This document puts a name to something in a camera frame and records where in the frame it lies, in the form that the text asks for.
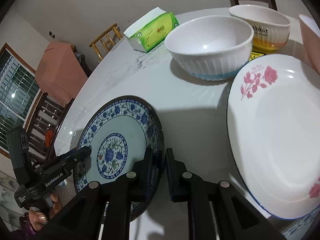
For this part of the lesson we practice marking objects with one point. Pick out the pink bowl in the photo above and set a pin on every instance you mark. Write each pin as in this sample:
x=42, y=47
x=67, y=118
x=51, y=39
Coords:
x=311, y=40

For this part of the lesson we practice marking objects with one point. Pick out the pink cloth covered furniture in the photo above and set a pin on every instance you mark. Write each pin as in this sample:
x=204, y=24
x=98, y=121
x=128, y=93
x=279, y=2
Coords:
x=59, y=73

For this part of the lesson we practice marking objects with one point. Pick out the white bowl orange base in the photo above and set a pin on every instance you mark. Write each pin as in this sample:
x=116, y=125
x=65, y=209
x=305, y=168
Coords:
x=271, y=28

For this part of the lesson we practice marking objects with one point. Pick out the dark wooden chair at left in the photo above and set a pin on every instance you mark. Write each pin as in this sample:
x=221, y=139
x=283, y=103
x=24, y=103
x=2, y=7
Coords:
x=43, y=126

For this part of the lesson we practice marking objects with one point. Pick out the window with wooden frame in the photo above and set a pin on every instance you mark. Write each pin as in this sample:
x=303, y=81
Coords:
x=19, y=91

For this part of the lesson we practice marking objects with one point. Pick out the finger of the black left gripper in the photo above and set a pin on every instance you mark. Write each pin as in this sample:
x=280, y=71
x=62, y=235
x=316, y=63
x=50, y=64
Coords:
x=72, y=157

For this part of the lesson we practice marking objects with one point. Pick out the white plate with pink roses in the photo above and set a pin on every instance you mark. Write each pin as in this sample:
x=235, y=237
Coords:
x=273, y=131

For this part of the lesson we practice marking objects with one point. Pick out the light wooden chair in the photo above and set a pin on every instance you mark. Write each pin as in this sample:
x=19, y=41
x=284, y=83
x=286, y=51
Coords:
x=108, y=39

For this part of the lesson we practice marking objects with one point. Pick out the white ribbed bowl blue base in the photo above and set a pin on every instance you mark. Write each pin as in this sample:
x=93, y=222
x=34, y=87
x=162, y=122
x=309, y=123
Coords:
x=211, y=48

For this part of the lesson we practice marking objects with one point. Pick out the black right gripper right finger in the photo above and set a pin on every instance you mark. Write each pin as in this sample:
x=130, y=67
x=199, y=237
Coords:
x=185, y=186

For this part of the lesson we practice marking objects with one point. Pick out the yellow round warning sticker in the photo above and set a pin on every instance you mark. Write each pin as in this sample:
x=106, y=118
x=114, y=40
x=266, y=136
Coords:
x=255, y=54

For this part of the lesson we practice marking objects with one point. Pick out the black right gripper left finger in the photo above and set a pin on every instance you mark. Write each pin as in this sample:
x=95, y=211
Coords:
x=134, y=186

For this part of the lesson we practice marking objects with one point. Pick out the green tissue pack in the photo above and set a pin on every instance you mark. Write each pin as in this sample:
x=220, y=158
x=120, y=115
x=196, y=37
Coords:
x=151, y=29

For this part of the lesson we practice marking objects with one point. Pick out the blue floral porcelain plate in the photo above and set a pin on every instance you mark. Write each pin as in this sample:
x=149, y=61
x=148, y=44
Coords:
x=118, y=135

